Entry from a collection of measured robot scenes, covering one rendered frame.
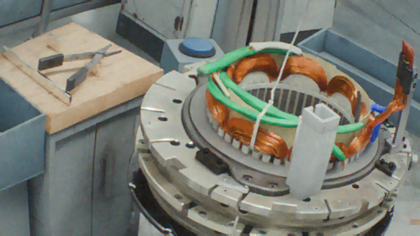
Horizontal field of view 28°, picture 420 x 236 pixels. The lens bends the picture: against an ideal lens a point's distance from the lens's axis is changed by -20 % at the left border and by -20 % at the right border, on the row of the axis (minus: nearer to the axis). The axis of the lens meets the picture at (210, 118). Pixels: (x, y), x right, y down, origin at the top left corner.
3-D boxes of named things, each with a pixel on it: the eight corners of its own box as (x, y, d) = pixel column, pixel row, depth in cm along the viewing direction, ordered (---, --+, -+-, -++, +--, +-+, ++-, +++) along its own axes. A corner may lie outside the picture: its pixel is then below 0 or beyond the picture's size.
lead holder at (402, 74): (406, 97, 97) (411, 70, 96) (384, 79, 100) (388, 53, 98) (420, 91, 100) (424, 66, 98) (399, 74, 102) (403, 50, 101)
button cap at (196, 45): (216, 55, 132) (217, 48, 132) (187, 55, 131) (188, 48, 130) (207, 42, 136) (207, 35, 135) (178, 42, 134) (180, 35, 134)
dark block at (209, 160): (205, 155, 99) (207, 143, 98) (228, 172, 97) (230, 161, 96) (194, 158, 98) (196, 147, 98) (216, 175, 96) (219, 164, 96)
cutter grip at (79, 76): (70, 93, 108) (70, 80, 108) (65, 90, 109) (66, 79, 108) (85, 79, 112) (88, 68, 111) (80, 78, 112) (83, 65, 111)
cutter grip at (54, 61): (38, 71, 112) (40, 61, 111) (37, 69, 112) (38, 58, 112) (62, 65, 114) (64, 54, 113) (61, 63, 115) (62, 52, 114)
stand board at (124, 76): (50, 135, 107) (51, 118, 106) (-18, 75, 116) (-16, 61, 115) (161, 87, 121) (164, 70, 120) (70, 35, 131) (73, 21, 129)
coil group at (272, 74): (237, 97, 109) (244, 62, 107) (225, 89, 110) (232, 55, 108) (276, 86, 112) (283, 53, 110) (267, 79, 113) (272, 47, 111)
